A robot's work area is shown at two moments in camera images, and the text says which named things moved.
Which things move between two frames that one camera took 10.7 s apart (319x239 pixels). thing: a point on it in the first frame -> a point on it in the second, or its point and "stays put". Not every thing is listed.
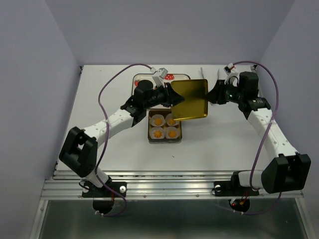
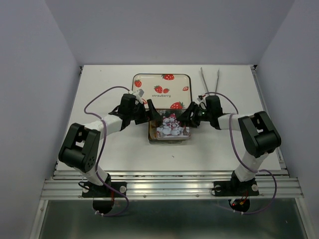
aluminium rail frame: [160, 185] stays put
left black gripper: [171, 97] -> [145, 116]
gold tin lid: [194, 105] -> [170, 127]
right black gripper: [215, 96] -> [185, 115]
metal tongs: [218, 74] stays put
